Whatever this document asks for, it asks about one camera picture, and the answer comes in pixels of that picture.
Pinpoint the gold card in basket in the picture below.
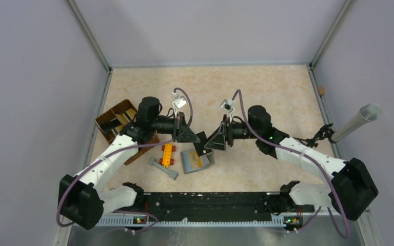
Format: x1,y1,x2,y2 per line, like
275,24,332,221
115,108,137,125

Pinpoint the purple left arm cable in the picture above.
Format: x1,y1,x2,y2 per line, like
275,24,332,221
55,87,194,228

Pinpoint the brown woven divided basket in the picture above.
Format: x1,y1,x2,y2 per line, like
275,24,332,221
95,96,162,166

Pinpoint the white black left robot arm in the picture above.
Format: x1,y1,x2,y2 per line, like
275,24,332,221
56,94,200,230

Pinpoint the grey card holder wallet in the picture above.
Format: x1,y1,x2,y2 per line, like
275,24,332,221
180,150,215,174

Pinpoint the black shiny credit card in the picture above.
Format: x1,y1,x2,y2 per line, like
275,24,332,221
100,119,121,135

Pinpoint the black clamp bracket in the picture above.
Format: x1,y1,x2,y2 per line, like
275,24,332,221
295,123,335,148

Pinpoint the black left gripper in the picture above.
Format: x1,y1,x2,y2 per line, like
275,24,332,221
150,111,200,142

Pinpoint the grey plastic toy bolt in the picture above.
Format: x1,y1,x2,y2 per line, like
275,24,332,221
149,158,179,180

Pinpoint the black VIP credit card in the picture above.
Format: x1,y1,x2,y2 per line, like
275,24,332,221
193,131,212,157

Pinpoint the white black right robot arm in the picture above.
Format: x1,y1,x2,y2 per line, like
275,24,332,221
205,105,379,221

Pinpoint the small wooden block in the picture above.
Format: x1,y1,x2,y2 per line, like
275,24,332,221
317,86,325,96

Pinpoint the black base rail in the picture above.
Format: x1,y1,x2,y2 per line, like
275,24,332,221
120,192,315,222

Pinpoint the gold credit card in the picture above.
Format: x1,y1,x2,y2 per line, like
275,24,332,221
187,150,203,171

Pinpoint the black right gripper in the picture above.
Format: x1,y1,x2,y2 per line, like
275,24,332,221
205,114,260,151

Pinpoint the silver metal tube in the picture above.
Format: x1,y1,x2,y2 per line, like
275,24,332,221
330,103,382,142

